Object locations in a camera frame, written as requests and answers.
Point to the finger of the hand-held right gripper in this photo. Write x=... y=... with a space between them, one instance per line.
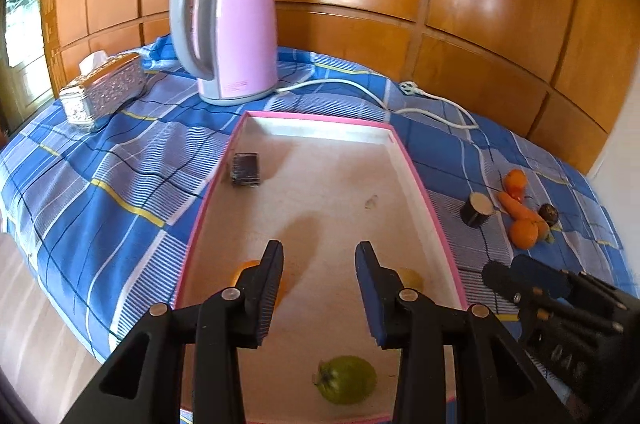
x=502 y=279
x=545 y=278

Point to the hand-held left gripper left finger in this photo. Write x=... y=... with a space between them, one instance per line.
x=265 y=304

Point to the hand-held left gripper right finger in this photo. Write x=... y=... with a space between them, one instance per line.
x=372 y=299

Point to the dark mangosteen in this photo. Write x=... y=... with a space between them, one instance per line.
x=548 y=214

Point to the orange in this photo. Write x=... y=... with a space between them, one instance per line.
x=516 y=183
x=246 y=266
x=522 y=234

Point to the pink rimmed tray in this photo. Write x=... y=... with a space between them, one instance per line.
x=320 y=184

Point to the yellow lemon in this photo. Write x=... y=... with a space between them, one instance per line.
x=412 y=279

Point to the orange carrot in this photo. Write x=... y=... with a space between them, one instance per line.
x=517 y=209

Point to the purple eggplant piece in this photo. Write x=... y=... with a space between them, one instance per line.
x=475 y=211

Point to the green round fruit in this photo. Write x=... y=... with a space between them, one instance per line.
x=350 y=379

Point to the dark ridged block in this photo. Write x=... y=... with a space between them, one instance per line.
x=246 y=169

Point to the blue plaid blanket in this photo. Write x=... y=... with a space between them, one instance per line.
x=125 y=154

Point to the silver tissue box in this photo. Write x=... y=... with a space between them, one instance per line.
x=105 y=94

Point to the pink electric kettle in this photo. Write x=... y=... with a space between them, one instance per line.
x=240 y=29

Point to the wooden wardrobe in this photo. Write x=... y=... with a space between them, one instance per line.
x=475 y=4

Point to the white tissue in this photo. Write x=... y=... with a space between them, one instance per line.
x=91 y=63

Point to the window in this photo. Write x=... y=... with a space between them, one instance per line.
x=20 y=29

